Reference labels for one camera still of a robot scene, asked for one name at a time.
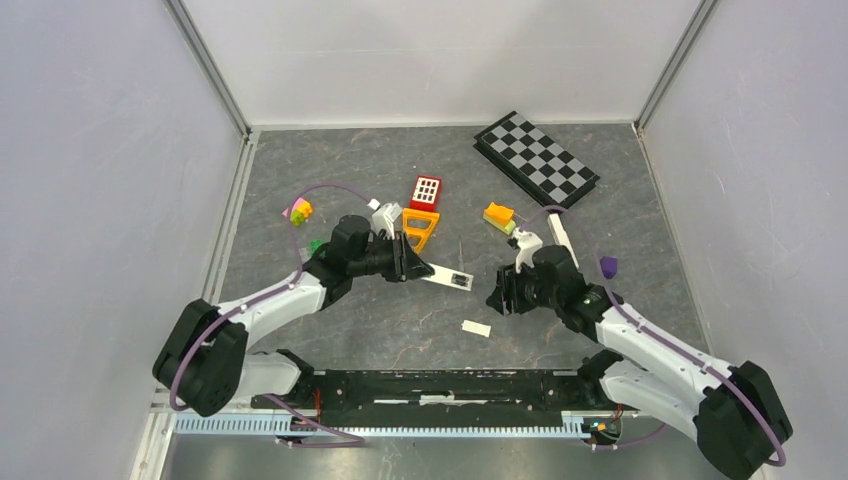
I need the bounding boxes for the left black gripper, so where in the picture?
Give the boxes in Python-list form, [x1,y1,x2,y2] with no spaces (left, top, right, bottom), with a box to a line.
[349,231,434,283]

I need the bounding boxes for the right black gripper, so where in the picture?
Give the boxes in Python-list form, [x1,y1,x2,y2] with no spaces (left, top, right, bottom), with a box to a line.
[485,257,561,316]

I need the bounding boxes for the white remote control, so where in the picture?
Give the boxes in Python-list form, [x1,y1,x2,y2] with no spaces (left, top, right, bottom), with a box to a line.
[547,213,580,269]
[423,263,474,291]

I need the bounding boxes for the white battery cover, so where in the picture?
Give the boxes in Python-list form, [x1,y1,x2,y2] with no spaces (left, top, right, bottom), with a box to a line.
[461,320,491,338]

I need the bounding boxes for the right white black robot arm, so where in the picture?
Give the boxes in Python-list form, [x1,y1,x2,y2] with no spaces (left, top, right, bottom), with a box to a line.
[487,245,794,479]

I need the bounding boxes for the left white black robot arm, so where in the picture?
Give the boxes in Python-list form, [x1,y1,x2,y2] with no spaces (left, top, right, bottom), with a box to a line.
[152,215,435,417]

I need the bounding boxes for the orange green toy block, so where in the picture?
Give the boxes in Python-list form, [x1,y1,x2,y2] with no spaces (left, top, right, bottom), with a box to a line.
[483,202,516,235]

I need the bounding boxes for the red white window block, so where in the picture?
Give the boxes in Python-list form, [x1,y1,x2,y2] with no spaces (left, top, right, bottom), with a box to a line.
[409,175,443,212]

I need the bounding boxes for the purple cube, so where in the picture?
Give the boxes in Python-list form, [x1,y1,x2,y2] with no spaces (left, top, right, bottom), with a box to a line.
[599,256,619,279]

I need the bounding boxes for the green blue grey blocks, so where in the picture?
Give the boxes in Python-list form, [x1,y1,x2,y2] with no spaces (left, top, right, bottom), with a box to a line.
[299,239,326,262]

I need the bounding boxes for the pink yellow green blocks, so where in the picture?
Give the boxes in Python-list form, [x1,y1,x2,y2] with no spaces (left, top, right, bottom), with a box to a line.
[283,197,314,227]

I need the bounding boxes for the black grey checkerboard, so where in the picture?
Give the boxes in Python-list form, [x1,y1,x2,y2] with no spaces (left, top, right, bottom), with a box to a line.
[474,111,600,209]

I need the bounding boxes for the orange triangular plastic frame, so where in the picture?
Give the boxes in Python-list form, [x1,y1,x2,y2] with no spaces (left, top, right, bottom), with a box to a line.
[402,208,440,253]

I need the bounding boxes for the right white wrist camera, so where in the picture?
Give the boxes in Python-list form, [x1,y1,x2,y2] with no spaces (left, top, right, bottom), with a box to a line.
[507,227,543,273]

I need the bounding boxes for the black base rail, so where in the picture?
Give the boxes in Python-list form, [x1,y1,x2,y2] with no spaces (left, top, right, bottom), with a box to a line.
[280,369,623,428]

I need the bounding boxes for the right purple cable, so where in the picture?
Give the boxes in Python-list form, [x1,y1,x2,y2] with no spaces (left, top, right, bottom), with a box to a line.
[516,205,788,468]

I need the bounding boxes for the purple cable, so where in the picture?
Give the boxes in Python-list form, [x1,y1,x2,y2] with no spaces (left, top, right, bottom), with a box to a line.
[516,205,788,468]
[168,182,380,450]

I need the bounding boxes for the white slotted cable duct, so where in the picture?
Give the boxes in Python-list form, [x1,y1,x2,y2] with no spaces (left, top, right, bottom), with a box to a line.
[174,411,590,440]

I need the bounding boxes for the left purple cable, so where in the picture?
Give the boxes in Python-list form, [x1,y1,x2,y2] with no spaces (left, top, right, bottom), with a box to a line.
[168,182,380,450]

